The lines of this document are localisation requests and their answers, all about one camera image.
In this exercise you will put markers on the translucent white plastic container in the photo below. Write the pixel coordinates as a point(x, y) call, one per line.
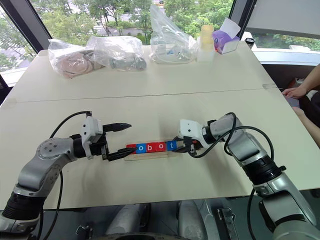
point(205, 56)

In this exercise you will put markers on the person's bare hand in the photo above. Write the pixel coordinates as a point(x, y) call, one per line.
point(295, 92)

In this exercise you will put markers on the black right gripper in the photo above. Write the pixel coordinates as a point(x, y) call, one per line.
point(188, 141)

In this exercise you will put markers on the wooden letter tray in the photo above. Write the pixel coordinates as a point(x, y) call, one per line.
point(150, 156)

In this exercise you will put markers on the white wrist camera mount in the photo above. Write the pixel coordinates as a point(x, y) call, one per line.
point(190, 127)
point(91, 127)

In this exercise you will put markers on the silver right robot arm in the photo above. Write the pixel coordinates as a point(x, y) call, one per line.
point(250, 150)

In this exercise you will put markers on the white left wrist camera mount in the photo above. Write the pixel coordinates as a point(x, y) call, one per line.
point(91, 127)

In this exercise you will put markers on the stack of yellow cups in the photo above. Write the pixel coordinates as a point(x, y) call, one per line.
point(207, 37)

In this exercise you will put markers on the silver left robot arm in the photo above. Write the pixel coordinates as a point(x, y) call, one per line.
point(45, 172)

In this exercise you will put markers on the grey rounded robot leg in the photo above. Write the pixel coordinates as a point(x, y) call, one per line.
point(125, 220)
point(192, 220)

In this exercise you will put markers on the plastic bag with grey part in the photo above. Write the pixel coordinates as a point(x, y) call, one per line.
point(122, 62)

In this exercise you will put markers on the purple and white carton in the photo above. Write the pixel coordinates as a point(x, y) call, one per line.
point(228, 47)

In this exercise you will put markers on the plastic bag with pink items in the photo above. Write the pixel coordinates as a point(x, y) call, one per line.
point(72, 63)

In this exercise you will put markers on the black metal bracket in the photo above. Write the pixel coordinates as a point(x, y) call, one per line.
point(226, 216)

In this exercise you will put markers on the red letter tile b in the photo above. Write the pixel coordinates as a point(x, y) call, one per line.
point(150, 147)

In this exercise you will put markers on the person's dark shorts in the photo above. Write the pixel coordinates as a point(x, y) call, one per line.
point(311, 105)

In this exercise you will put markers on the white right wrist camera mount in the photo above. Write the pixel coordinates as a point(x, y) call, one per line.
point(190, 127)

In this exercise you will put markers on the person's bare leg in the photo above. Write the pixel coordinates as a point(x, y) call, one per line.
point(310, 125)

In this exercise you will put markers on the red letter tile o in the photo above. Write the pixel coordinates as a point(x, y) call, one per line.
point(161, 147)

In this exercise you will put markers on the dark window frame post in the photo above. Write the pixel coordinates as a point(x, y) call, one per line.
point(243, 17)
point(25, 25)

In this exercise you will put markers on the grey window blind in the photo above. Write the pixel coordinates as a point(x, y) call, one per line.
point(287, 15)

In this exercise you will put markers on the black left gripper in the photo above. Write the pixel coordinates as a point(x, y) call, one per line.
point(98, 149)

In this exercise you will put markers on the blue letter tile t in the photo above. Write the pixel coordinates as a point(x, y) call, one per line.
point(171, 146)

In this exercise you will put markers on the red letter tile r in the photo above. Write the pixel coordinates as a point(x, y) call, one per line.
point(130, 146)

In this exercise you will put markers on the person's bare forearm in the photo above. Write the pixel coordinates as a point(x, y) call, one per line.
point(311, 81)

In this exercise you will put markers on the blue letter tile o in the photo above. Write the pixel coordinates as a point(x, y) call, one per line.
point(141, 148)

